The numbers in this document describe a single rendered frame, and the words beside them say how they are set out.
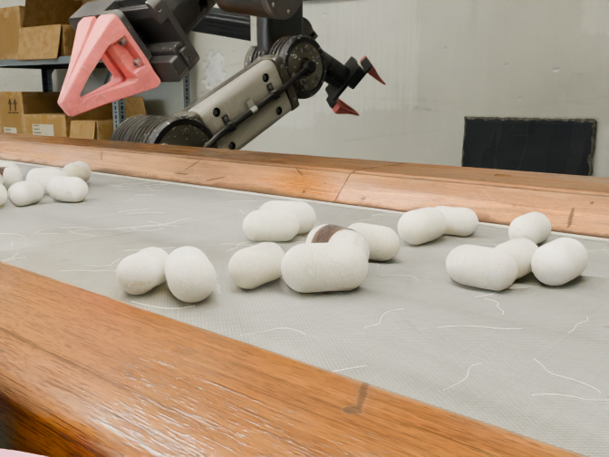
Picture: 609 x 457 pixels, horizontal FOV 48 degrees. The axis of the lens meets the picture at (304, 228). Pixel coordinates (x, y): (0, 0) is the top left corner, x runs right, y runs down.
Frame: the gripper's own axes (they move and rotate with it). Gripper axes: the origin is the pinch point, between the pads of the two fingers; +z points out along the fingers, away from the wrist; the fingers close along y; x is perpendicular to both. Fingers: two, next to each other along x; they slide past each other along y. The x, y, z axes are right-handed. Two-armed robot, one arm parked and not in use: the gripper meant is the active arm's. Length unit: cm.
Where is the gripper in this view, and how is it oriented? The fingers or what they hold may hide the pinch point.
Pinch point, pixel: (71, 102)
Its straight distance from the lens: 56.8
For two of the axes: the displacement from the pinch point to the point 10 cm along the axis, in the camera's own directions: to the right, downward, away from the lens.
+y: 7.6, 1.3, -6.3
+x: 4.1, 6.6, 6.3
